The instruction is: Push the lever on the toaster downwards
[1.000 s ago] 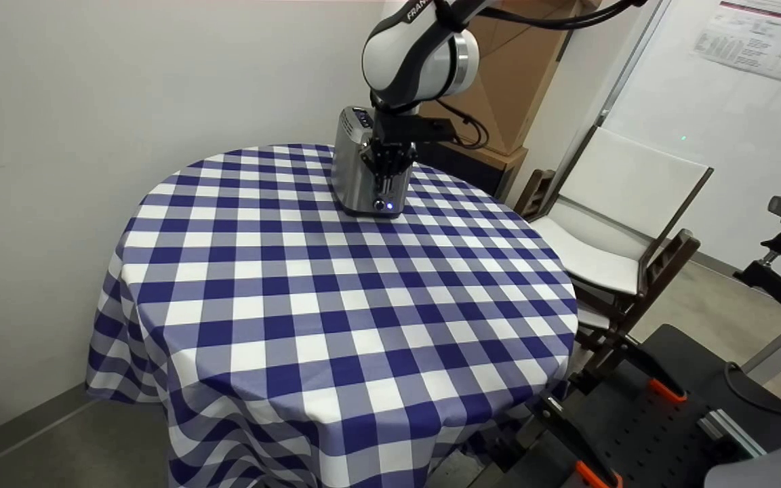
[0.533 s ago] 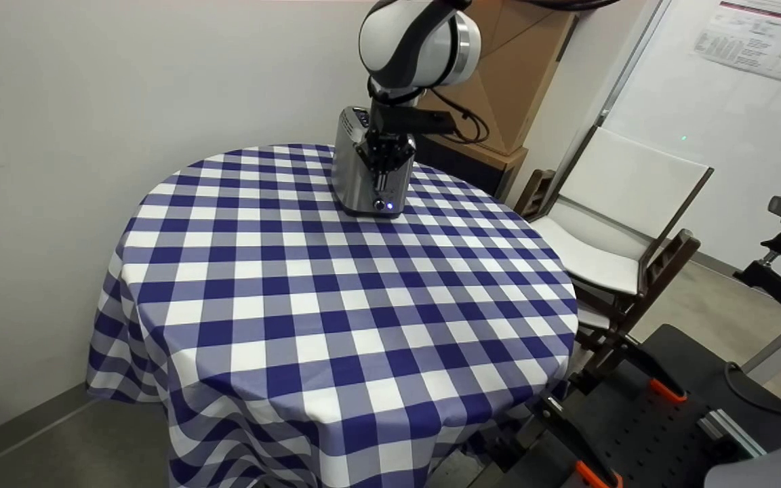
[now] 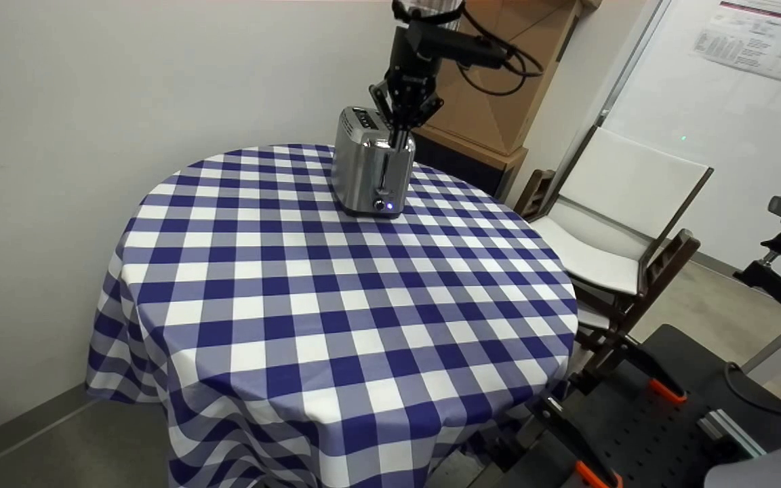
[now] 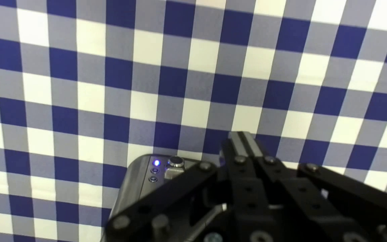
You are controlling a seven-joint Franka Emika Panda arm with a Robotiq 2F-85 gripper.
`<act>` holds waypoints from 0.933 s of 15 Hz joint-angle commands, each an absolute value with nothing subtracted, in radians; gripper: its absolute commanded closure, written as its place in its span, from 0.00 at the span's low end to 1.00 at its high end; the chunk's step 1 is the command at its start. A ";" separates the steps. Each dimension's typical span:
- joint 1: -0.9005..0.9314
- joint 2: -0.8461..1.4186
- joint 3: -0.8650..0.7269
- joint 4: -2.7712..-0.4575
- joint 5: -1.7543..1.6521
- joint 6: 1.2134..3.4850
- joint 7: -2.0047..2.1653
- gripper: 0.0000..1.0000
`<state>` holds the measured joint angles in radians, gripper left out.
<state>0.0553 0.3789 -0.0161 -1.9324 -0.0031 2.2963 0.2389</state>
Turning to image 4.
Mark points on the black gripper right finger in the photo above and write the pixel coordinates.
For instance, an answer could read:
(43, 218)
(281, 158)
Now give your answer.
(319, 202)

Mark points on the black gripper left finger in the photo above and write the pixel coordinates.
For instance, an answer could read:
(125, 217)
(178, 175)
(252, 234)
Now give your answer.
(242, 197)

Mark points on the stainless steel two-slot toaster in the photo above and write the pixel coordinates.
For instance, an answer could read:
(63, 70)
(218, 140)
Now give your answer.
(140, 182)

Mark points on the blue white checkered tablecloth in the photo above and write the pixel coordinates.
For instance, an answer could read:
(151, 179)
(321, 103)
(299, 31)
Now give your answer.
(167, 81)

